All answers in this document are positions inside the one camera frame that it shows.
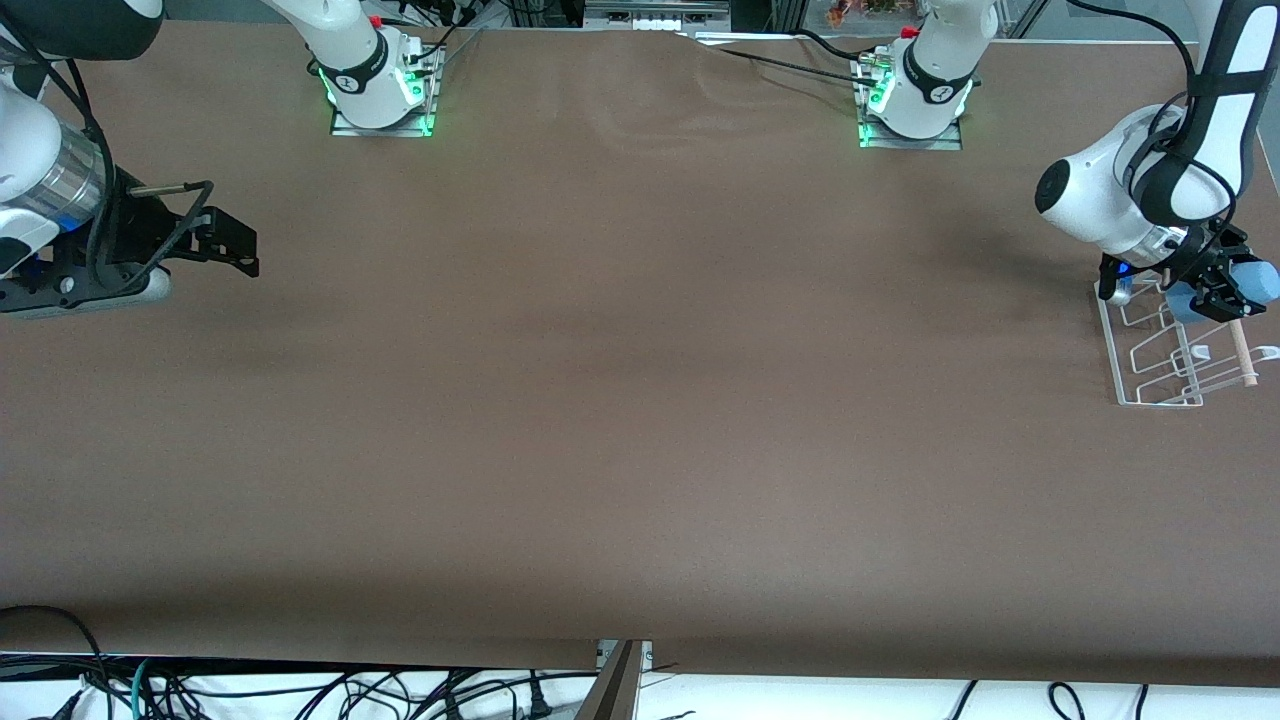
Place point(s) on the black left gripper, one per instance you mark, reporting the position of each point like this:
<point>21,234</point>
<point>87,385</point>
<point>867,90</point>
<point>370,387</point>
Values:
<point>1211,268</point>

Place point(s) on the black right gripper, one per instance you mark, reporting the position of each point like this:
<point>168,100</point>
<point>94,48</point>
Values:
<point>135,230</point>

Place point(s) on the blue plastic cup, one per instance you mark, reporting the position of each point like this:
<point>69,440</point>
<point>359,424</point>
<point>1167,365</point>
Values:
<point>1262,283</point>

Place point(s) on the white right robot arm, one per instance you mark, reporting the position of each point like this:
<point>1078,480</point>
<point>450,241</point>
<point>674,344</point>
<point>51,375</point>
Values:
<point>25,150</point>

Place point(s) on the brown table cover sheet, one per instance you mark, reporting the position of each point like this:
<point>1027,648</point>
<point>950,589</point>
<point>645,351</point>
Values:
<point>640,400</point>

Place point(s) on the orange patterned object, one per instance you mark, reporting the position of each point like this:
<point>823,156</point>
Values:
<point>850,12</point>

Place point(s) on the white power strip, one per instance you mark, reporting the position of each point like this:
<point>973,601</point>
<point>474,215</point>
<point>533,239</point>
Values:
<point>655,20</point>

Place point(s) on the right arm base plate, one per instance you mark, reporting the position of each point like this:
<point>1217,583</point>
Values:
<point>345,125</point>

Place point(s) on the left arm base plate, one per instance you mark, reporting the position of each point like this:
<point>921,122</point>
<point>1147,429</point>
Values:
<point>945,143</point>

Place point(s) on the silver metal bracket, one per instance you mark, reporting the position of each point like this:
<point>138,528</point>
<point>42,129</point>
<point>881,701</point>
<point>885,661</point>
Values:
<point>647,652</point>

